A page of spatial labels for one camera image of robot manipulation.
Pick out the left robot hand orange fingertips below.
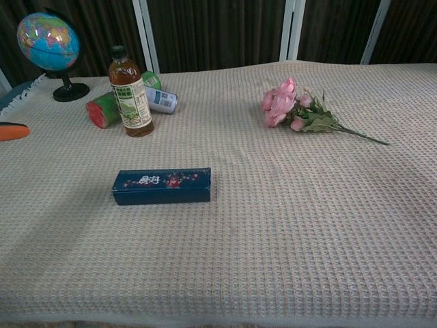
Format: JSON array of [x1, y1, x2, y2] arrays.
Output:
[[0, 121, 31, 141]]

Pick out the blue glasses case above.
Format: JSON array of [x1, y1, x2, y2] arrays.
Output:
[[112, 167, 212, 206]]

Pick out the green tube red end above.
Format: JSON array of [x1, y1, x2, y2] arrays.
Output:
[[85, 70, 162, 129]]

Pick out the desk globe black stand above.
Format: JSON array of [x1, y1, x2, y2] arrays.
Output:
[[16, 8, 90, 103]]

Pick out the tea bottle black cap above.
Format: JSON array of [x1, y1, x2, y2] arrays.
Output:
[[108, 45, 154, 138]]

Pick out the white blue can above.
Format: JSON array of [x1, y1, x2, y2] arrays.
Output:
[[145, 85, 178, 115]]

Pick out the dark folding screen white frames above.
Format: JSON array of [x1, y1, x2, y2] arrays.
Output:
[[0, 0, 437, 88]]

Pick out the pink artificial flower bouquet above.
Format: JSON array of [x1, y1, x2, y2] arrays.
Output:
[[262, 77, 391, 146]]

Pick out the beige waffle tablecloth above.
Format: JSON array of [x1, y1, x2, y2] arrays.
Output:
[[0, 60, 437, 325]]

